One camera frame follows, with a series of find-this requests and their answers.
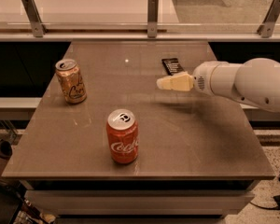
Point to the dark round bin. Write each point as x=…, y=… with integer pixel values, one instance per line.
x=5, y=150

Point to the black rxbar chocolate bar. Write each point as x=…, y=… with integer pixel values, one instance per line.
x=172, y=66

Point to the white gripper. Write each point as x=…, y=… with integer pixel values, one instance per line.
x=202, y=78

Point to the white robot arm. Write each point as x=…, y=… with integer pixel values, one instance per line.
x=255, y=82

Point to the right metal rail bracket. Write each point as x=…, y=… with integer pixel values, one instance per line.
x=265, y=30

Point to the metal rail bracket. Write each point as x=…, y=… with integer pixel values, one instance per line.
x=37, y=26
x=152, y=18
x=265, y=30

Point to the gold lacroix can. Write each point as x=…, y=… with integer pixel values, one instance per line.
x=70, y=79

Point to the middle metal rail bracket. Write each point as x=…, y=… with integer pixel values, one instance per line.
x=152, y=18

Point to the white drawer front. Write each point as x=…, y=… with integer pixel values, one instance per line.
x=140, y=202

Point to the red coca-cola can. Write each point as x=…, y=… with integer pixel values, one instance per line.
x=122, y=134

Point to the left metal rail bracket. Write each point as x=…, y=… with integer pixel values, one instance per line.
x=37, y=26

